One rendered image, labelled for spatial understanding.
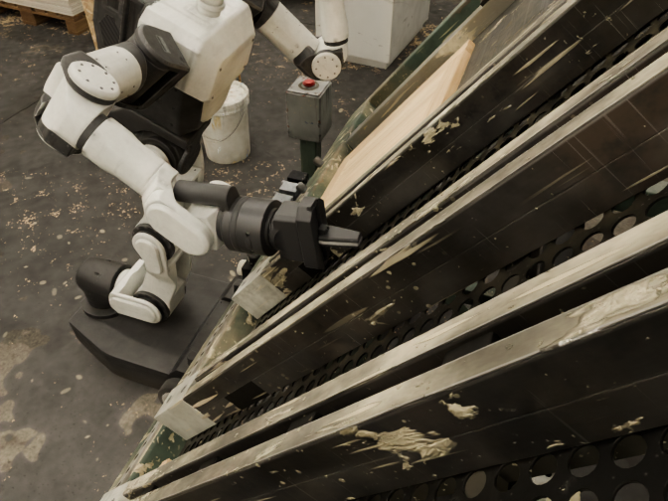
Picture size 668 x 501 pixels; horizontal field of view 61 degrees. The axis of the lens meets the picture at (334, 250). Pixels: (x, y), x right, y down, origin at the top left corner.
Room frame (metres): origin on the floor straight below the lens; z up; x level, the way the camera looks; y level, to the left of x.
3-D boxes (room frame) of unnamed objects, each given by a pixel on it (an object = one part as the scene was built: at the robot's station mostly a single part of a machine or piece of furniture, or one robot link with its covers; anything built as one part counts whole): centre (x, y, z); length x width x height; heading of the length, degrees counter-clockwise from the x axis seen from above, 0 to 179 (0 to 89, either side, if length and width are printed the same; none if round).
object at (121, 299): (1.41, 0.67, 0.28); 0.21 x 0.20 x 0.13; 71
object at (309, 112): (1.72, 0.08, 0.84); 0.12 x 0.12 x 0.18; 70
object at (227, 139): (2.74, 0.59, 0.24); 0.32 x 0.30 x 0.47; 155
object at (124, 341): (1.40, 0.64, 0.19); 0.64 x 0.52 x 0.33; 71
